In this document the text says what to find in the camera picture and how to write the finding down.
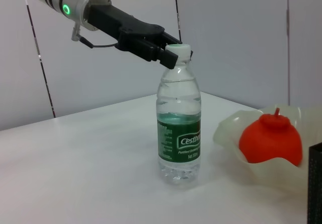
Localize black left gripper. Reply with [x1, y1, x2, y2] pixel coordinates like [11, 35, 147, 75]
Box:
[87, 4, 183, 70]

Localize clear green-label water bottle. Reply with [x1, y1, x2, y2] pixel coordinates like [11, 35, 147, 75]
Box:
[156, 43, 202, 187]

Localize red-orange toy orange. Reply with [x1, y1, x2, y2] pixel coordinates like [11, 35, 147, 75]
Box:
[238, 107, 303, 167]

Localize pale green glass fruit plate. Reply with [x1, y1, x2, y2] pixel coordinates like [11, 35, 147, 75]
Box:
[213, 104, 322, 192]

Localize black mesh pen holder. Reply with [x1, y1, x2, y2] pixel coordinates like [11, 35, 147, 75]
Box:
[307, 142, 322, 224]

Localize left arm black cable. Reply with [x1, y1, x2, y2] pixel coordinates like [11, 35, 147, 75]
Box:
[71, 24, 119, 49]

